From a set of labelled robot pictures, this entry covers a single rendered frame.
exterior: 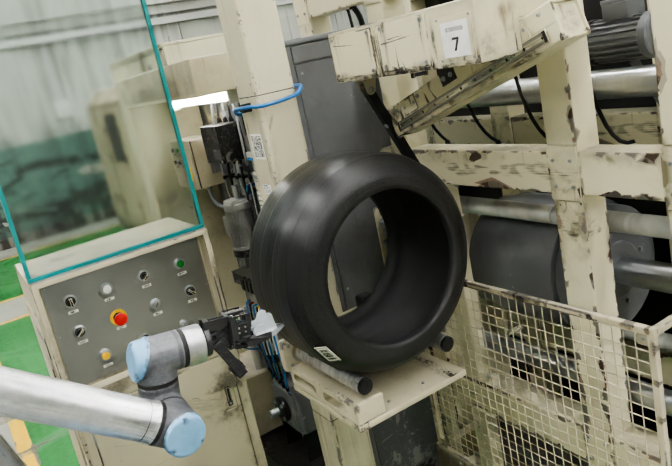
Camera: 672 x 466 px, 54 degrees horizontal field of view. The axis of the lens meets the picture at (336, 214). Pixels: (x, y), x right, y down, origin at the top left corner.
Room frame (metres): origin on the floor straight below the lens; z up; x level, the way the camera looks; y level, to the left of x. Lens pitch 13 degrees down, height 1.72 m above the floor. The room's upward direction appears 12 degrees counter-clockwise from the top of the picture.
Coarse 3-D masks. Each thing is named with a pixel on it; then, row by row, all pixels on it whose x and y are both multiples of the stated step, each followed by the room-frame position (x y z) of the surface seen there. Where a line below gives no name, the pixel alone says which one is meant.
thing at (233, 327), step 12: (228, 312) 1.52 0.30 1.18; (240, 312) 1.52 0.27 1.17; (204, 324) 1.45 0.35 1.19; (216, 324) 1.46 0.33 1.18; (228, 324) 1.48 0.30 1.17; (240, 324) 1.47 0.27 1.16; (216, 336) 1.46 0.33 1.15; (228, 336) 1.48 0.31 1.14; (240, 336) 1.48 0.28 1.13; (228, 348) 1.47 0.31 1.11; (240, 348) 1.47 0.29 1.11
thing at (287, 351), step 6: (342, 312) 1.95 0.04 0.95; (282, 342) 1.82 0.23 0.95; (288, 342) 1.83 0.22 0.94; (282, 348) 1.82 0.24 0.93; (288, 348) 1.83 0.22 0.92; (294, 348) 1.83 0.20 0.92; (282, 354) 1.82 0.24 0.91; (288, 354) 1.83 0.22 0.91; (294, 354) 1.83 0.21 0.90; (282, 360) 1.83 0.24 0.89; (288, 360) 1.82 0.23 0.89; (294, 360) 1.83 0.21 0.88; (300, 360) 1.84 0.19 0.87; (288, 366) 1.82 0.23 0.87
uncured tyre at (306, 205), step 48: (288, 192) 1.65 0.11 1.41; (336, 192) 1.55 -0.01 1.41; (384, 192) 1.93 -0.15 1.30; (432, 192) 1.68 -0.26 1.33; (288, 240) 1.52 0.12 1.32; (432, 240) 1.88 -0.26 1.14; (288, 288) 1.49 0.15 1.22; (384, 288) 1.90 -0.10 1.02; (432, 288) 1.83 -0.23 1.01; (288, 336) 1.59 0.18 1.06; (336, 336) 1.50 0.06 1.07; (384, 336) 1.79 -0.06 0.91; (432, 336) 1.64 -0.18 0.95
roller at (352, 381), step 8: (296, 352) 1.82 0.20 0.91; (304, 352) 1.79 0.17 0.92; (304, 360) 1.79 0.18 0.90; (312, 360) 1.74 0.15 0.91; (320, 368) 1.70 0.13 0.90; (328, 368) 1.67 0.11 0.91; (336, 368) 1.64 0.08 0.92; (336, 376) 1.63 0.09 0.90; (344, 376) 1.60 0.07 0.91; (352, 376) 1.58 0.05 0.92; (360, 376) 1.56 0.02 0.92; (344, 384) 1.61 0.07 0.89; (352, 384) 1.56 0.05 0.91; (360, 384) 1.54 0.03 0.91; (368, 384) 1.55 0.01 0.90; (360, 392) 1.54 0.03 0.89; (368, 392) 1.55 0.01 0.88
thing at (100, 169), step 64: (0, 0) 1.94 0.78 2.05; (64, 0) 2.02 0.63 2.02; (128, 0) 2.11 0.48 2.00; (0, 64) 1.92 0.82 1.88; (64, 64) 2.00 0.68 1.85; (128, 64) 2.09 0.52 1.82; (0, 128) 1.89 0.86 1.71; (64, 128) 1.97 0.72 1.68; (128, 128) 2.06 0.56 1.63; (0, 192) 1.86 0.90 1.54; (64, 192) 1.95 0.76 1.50; (128, 192) 2.04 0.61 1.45; (192, 192) 2.13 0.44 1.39; (64, 256) 1.92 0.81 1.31
